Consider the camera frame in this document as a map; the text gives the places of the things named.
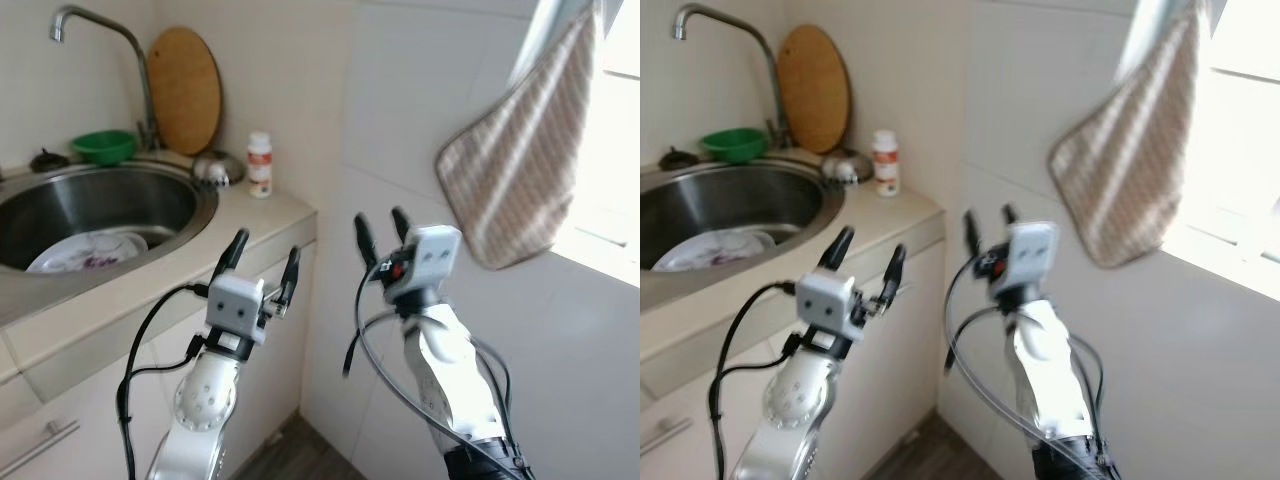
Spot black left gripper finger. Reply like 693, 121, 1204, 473
279, 248, 301, 311
880, 244, 906, 313
820, 226, 855, 273
214, 229, 250, 281

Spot stainless steel bowl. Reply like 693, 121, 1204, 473
820, 148, 874, 186
192, 150, 246, 189

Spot white orange label pill bottle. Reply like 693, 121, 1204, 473
247, 131, 274, 199
872, 129, 900, 197

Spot stainless steel double sink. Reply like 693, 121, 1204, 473
640, 158, 846, 311
0, 160, 219, 331

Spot white floral plate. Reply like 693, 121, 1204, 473
25, 228, 151, 274
652, 230, 779, 273

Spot tall rigid steel faucet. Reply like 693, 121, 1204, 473
50, 5, 161, 151
673, 3, 791, 151

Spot beige striped hanging towel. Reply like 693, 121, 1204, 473
435, 5, 601, 271
1047, 5, 1206, 269

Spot green plastic bowl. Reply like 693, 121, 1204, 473
700, 128, 769, 164
70, 131, 138, 166

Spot round wooden cutting board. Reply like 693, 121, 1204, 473
777, 25, 853, 156
147, 27, 223, 156

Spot white base cabinet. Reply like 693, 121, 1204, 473
0, 240, 316, 480
640, 240, 946, 480

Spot white framed window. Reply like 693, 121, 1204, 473
550, 0, 641, 286
1165, 0, 1280, 291

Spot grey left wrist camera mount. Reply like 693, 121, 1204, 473
205, 275, 266, 346
797, 272, 861, 341

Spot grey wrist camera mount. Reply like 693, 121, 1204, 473
797, 272, 861, 341
205, 275, 266, 346
1000, 222, 1059, 296
395, 225, 463, 301

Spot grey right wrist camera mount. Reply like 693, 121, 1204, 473
1000, 222, 1059, 296
395, 225, 463, 301

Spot steel cabinet bar handle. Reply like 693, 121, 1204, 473
640, 415, 696, 459
0, 420, 81, 479

